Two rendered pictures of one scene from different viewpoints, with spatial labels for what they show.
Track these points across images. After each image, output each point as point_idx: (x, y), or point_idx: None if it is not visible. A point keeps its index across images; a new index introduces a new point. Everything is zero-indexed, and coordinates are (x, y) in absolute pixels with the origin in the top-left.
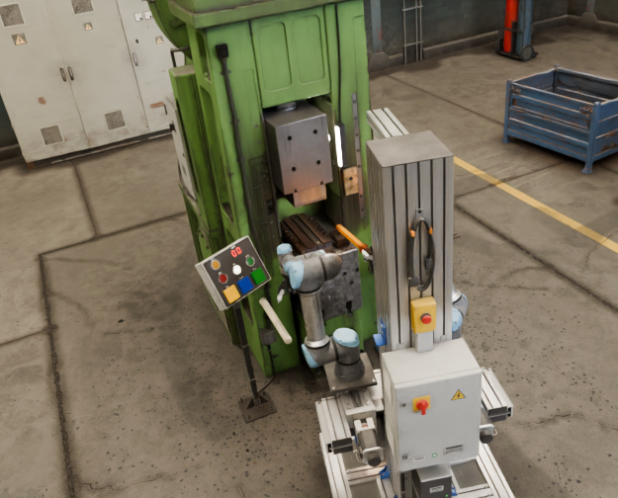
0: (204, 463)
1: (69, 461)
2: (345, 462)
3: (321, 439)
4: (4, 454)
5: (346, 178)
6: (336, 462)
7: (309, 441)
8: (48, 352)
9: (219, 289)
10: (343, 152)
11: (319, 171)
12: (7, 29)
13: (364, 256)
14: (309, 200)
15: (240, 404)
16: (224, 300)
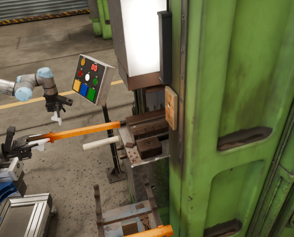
0: (84, 152)
1: (108, 109)
2: (19, 208)
3: (43, 193)
4: (121, 92)
5: (166, 99)
6: (19, 201)
7: (76, 201)
8: None
9: (75, 75)
10: (160, 59)
11: (122, 53)
12: None
13: (30, 134)
14: (122, 76)
15: (121, 164)
16: (73, 84)
